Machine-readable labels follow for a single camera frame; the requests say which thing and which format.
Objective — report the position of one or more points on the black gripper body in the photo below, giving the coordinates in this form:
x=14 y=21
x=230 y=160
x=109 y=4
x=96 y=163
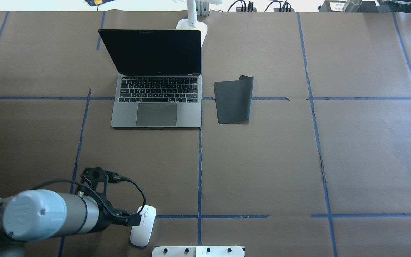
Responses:
x=105 y=216

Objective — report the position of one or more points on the white computer mouse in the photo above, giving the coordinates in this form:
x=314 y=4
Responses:
x=140 y=235

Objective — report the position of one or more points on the grey laptop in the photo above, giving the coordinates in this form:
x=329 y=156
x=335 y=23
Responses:
x=159 y=77

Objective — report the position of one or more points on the black mouse pad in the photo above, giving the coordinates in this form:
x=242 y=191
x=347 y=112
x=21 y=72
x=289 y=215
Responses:
x=233 y=100

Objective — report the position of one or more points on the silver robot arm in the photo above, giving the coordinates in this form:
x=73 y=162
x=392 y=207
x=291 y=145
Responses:
x=37 y=215

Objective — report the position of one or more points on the white desk lamp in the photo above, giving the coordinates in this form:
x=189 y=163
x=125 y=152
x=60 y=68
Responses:
x=197 y=8

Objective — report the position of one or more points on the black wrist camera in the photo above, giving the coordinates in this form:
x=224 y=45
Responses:
x=94 y=176

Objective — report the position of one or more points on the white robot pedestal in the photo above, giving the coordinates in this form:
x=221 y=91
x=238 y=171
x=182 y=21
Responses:
x=199 y=251

